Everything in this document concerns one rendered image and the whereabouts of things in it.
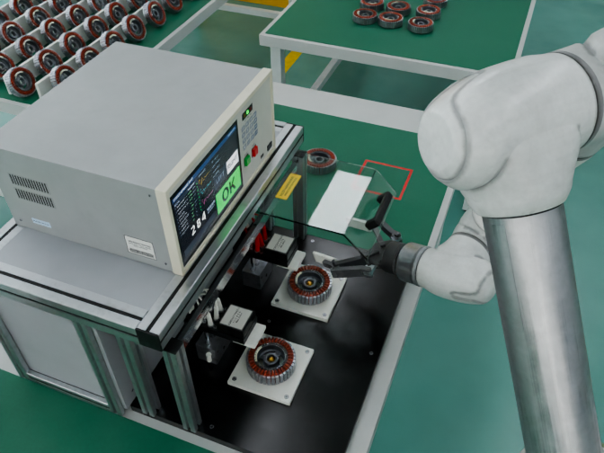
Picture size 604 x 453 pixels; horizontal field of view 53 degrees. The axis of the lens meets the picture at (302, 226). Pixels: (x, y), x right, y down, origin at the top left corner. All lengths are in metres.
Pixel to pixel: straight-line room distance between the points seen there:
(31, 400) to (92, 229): 0.48
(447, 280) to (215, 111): 0.57
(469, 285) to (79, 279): 0.75
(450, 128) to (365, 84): 3.22
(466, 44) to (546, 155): 2.05
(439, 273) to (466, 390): 1.13
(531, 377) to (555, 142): 0.31
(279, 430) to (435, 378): 1.12
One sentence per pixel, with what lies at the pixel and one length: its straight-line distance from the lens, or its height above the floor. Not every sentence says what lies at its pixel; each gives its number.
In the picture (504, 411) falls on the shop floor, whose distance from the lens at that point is 2.35.
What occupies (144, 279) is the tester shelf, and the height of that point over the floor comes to 1.11.
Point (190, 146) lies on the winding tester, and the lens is 1.11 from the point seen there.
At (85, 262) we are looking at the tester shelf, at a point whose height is 1.11.
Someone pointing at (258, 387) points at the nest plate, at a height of 0.78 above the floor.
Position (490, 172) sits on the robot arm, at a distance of 0.72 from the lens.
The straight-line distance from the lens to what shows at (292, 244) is 1.46.
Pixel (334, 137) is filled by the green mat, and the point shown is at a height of 0.75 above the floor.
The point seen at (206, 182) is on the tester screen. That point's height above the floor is 1.24.
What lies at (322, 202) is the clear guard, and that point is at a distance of 1.35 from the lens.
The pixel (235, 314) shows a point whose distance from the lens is 1.32.
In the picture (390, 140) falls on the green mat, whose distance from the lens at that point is 2.11.
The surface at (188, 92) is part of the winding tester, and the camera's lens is 1.27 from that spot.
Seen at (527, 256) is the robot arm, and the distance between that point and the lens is 0.79.
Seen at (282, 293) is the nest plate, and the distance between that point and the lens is 1.54.
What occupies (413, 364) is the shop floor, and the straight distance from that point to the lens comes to 2.38.
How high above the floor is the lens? 1.95
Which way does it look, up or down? 43 degrees down
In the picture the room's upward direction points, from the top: 1 degrees counter-clockwise
